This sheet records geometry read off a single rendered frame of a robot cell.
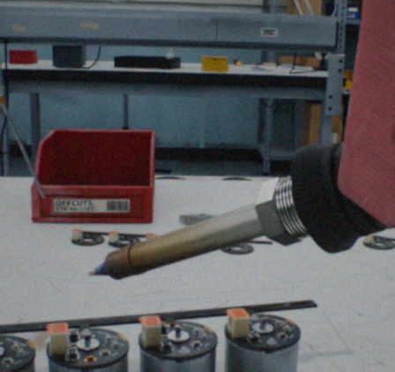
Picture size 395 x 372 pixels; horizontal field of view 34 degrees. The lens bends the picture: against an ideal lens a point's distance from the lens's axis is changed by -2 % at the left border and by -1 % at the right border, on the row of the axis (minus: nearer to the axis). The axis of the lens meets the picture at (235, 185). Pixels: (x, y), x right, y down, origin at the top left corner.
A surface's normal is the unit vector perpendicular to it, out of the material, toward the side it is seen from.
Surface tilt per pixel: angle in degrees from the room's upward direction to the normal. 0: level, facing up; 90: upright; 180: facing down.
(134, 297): 0
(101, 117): 90
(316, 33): 90
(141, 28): 90
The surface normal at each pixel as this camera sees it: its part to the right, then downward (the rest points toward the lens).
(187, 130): 0.08, 0.23
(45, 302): 0.04, -0.97
